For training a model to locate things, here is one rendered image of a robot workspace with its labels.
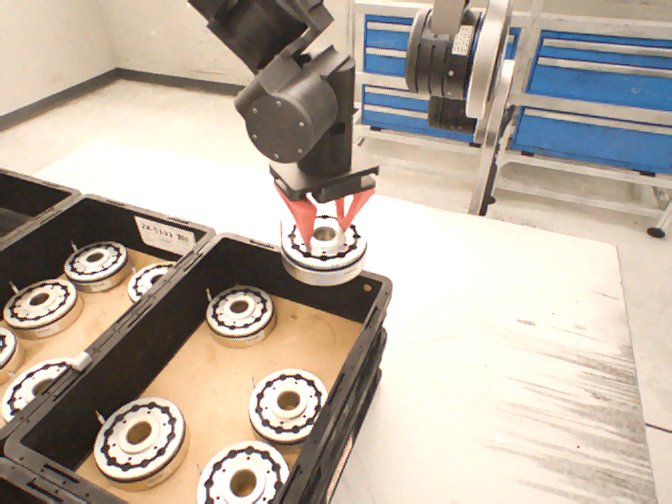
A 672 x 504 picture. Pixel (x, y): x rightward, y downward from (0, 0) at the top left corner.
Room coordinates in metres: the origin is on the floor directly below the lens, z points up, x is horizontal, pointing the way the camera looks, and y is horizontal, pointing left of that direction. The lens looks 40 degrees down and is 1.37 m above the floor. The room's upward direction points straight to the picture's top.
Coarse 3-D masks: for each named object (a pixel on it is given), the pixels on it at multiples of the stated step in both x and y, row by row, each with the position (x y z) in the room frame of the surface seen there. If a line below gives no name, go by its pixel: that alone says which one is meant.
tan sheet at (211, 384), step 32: (288, 320) 0.47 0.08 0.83; (320, 320) 0.47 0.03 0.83; (192, 352) 0.41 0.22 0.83; (224, 352) 0.41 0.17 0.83; (256, 352) 0.41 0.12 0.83; (288, 352) 0.41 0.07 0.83; (320, 352) 0.41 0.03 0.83; (160, 384) 0.35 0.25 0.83; (192, 384) 0.35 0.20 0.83; (224, 384) 0.35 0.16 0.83; (256, 384) 0.35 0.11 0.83; (192, 416) 0.31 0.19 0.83; (224, 416) 0.31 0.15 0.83; (192, 448) 0.26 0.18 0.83; (224, 448) 0.26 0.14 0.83; (96, 480) 0.22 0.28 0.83; (192, 480) 0.22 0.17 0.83
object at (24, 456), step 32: (384, 288) 0.44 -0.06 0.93; (128, 320) 0.38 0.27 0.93; (96, 352) 0.33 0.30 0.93; (352, 352) 0.33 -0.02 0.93; (64, 384) 0.29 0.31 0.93; (32, 416) 0.25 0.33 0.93; (320, 416) 0.25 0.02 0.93; (320, 448) 0.22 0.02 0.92; (64, 480) 0.18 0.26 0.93; (288, 480) 0.18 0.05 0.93
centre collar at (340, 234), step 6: (318, 222) 0.44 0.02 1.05; (324, 222) 0.44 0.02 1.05; (330, 222) 0.44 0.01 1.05; (318, 228) 0.43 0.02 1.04; (324, 228) 0.43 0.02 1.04; (330, 228) 0.43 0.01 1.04; (336, 228) 0.43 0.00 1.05; (336, 234) 0.42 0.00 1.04; (342, 234) 0.42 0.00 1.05; (312, 240) 0.40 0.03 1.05; (336, 240) 0.41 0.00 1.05; (342, 240) 0.41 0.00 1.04; (312, 246) 0.40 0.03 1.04; (318, 246) 0.40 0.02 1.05; (324, 246) 0.40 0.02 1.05; (330, 246) 0.40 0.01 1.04; (336, 246) 0.40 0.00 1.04
